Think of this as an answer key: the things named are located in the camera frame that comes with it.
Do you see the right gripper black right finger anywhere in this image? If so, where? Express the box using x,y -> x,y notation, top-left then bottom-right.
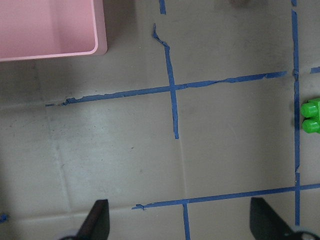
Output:
250,197 -> 300,240

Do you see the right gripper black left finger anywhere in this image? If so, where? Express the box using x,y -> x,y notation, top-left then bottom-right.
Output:
76,199 -> 110,240

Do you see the green toy block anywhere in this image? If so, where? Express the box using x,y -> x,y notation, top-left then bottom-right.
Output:
300,98 -> 320,134

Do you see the pink plastic box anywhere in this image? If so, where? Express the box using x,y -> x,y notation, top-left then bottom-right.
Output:
0,0 -> 108,62

